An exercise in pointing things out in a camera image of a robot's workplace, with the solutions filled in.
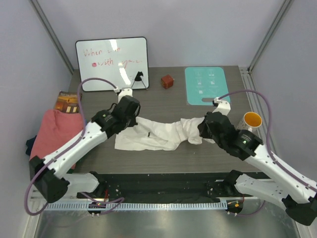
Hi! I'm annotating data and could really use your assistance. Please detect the small white whiteboard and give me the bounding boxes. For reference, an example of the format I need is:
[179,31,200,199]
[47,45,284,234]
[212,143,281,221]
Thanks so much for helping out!
[75,37,150,89]

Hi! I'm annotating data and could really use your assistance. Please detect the left aluminium frame post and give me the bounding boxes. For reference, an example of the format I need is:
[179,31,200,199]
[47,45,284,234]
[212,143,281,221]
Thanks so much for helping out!
[29,0,74,74]

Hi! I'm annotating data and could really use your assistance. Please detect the right aluminium rail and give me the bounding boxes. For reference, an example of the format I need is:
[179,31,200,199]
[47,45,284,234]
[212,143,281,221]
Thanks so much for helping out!
[238,66,279,166]

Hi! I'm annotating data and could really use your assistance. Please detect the aluminium frame post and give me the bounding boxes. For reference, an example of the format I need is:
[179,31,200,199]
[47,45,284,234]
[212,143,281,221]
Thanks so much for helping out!
[29,0,74,74]
[248,0,294,73]

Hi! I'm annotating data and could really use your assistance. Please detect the white t shirt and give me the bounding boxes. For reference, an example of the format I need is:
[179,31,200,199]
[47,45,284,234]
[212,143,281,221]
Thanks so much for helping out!
[114,117,204,151]

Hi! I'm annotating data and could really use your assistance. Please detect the pink folded t shirt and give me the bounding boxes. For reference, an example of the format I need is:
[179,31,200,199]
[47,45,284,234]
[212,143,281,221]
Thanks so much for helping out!
[30,110,83,159]

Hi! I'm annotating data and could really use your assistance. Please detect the brown book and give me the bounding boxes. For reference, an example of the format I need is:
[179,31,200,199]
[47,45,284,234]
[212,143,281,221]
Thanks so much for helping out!
[54,91,79,114]

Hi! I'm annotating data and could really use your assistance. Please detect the front aluminium rail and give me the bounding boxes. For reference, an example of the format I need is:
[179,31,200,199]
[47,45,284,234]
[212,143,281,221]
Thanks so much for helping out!
[30,178,302,201]

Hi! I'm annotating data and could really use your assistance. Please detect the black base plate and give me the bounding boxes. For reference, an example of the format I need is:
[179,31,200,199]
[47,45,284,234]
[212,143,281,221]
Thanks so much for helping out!
[88,173,242,204]

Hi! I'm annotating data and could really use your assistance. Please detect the aluminium rail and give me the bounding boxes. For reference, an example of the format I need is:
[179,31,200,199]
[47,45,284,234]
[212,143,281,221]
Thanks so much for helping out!
[238,66,279,166]
[30,178,302,201]

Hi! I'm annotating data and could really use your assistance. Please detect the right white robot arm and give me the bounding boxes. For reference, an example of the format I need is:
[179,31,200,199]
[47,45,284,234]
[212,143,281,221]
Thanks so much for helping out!
[198,112,317,226]

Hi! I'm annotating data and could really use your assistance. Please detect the teal cutting board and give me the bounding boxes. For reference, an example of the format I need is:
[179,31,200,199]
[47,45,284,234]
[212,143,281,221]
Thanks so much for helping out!
[185,66,228,106]

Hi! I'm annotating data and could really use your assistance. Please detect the white mug yellow inside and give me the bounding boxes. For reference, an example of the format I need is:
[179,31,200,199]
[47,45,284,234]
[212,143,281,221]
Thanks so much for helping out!
[236,112,263,132]

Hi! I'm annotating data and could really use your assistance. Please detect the perforated cable tray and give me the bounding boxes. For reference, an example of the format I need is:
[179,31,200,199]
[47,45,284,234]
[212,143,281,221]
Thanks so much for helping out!
[42,201,227,211]

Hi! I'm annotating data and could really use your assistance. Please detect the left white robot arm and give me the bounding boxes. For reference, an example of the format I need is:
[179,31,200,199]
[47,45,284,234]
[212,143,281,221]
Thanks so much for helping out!
[29,96,141,203]

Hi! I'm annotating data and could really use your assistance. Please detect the right aluminium frame post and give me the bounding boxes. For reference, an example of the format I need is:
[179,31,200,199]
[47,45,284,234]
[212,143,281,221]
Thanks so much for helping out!
[248,0,294,73]

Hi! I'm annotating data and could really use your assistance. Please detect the red brown cube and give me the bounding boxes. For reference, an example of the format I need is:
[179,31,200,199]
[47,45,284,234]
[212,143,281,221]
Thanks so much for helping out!
[160,74,174,89]

